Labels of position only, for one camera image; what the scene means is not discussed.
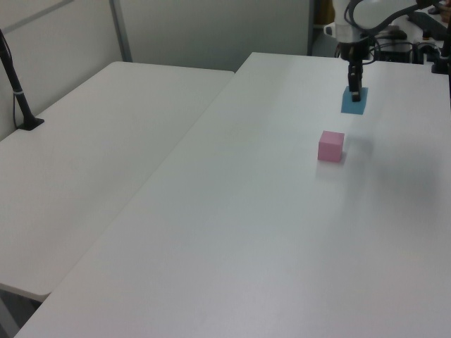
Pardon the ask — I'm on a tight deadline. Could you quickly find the black table clamp mount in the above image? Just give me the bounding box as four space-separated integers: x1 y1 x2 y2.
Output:
431 33 451 75

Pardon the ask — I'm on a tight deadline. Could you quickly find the black camera stand pole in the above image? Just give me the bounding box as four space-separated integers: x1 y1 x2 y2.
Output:
0 28 45 132

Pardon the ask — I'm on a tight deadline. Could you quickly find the black computer mouse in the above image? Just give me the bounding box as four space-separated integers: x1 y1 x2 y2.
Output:
378 29 408 40

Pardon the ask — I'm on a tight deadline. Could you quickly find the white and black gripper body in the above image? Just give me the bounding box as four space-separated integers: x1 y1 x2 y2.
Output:
323 22 370 65

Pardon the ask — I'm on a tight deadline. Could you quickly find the blue cube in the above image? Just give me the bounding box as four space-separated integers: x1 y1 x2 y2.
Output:
340 85 369 115

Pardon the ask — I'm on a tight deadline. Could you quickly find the black computer keyboard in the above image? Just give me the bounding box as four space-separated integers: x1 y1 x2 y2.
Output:
407 12 449 40

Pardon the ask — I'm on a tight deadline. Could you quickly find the pink cube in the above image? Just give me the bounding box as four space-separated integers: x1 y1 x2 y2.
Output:
317 130 345 163

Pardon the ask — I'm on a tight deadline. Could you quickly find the black electronics box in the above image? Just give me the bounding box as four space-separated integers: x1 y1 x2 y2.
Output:
376 42 414 63

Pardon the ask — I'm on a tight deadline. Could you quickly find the yellow wooden cabinet panel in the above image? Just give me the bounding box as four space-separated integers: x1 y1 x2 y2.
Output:
314 0 335 26

